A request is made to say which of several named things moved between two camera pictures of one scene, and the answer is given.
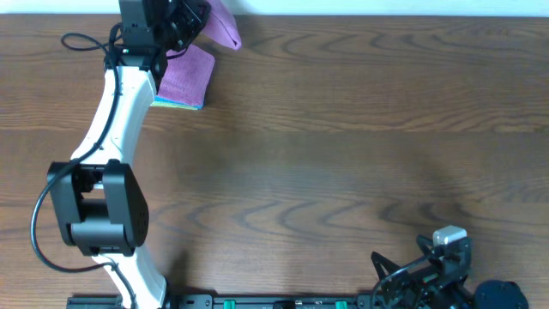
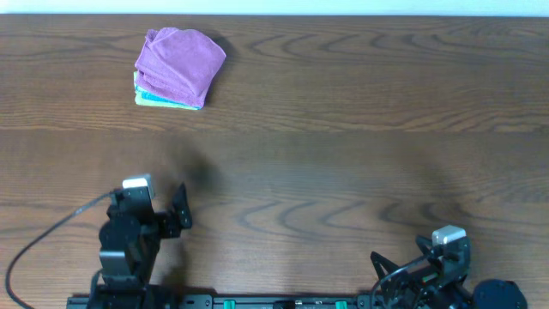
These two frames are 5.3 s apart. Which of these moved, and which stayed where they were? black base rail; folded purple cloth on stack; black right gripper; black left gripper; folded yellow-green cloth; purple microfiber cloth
Moved: black left gripper; purple microfiber cloth
Stayed: folded purple cloth on stack; black base rail; folded yellow-green cloth; black right gripper
